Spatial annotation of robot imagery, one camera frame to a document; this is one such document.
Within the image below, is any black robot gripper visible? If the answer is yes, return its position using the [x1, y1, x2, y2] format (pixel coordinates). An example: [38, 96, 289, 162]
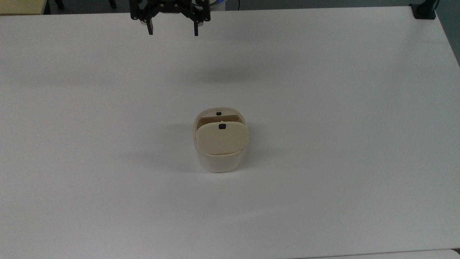
[129, 0, 211, 36]

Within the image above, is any black table clamp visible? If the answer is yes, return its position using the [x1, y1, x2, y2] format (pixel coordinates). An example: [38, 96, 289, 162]
[410, 0, 439, 20]

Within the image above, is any beige trash bin lid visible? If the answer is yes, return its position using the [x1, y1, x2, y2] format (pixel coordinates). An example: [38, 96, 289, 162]
[196, 121, 249, 156]

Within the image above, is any white round trash bin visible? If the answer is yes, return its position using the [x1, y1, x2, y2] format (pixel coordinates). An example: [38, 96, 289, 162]
[193, 107, 249, 173]

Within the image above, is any light wooden table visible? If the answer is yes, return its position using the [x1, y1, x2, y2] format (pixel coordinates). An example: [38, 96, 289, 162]
[0, 0, 49, 15]

